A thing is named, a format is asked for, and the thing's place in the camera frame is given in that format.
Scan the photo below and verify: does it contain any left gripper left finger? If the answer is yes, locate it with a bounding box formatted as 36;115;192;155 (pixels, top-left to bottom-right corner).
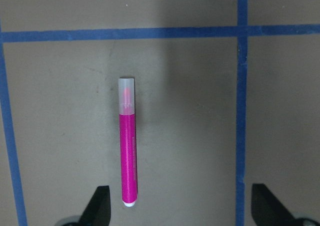
78;186;111;225

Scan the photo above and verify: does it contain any pink highlighter pen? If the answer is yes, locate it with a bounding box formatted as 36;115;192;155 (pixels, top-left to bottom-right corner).
118;78;138;207

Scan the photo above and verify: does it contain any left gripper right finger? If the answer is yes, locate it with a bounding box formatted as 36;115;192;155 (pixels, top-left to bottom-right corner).
250;183;300;226

